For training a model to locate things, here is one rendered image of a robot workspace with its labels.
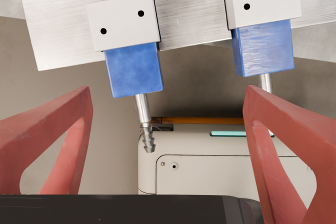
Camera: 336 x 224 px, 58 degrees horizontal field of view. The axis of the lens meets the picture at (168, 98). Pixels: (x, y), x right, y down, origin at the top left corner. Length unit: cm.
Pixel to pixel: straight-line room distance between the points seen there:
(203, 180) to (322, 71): 61
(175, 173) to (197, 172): 6
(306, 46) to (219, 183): 66
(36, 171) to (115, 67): 110
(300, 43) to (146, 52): 17
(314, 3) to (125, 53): 16
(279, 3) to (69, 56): 17
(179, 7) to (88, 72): 92
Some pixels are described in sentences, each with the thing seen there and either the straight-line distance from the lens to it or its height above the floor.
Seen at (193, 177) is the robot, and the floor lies 28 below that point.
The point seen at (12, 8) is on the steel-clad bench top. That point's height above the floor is 80.
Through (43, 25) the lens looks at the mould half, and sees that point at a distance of 28.
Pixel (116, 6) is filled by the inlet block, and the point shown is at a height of 88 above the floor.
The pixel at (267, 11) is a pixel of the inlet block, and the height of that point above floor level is 88.
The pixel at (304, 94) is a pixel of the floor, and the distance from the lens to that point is 124.
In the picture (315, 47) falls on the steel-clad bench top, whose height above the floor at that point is 80.
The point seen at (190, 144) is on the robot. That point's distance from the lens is 89.
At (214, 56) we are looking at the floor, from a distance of 113.
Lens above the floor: 111
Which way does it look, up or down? 80 degrees down
